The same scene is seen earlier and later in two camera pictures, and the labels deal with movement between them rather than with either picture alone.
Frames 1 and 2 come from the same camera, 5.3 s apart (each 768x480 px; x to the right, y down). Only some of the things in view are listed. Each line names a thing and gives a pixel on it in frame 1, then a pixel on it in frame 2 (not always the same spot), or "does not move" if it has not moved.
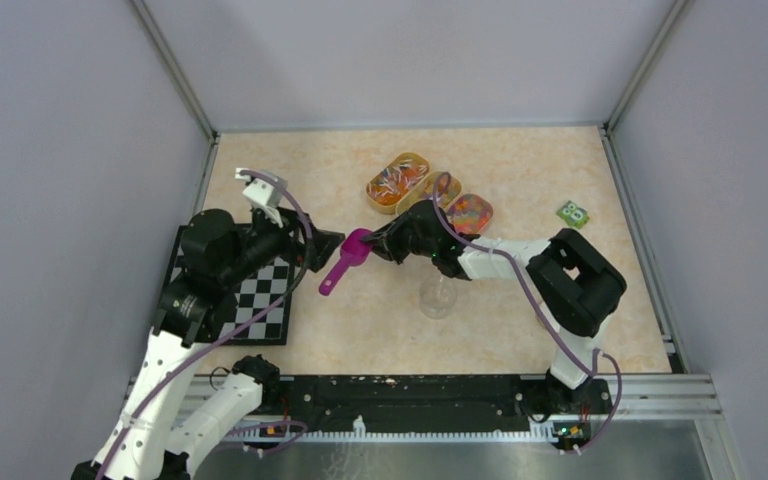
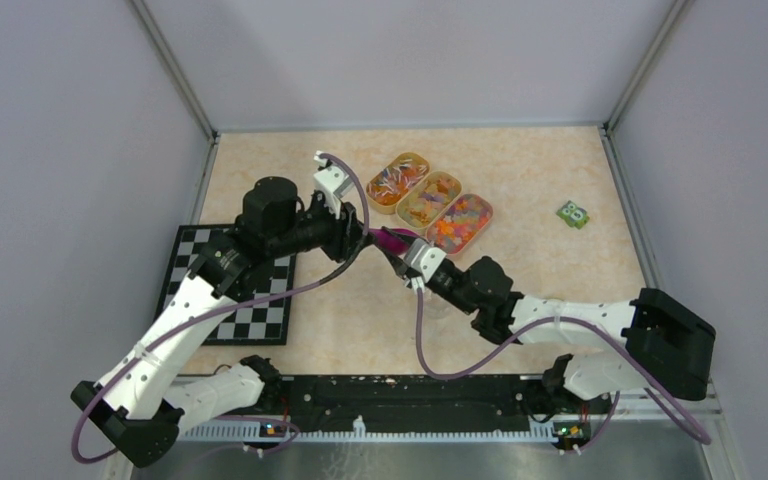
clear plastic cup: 437,296 does not move
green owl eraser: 573,214 does not move
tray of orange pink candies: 469,213 does not move
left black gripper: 294,247 to 347,232
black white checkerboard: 252,297 does not move
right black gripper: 386,240 to 405,271
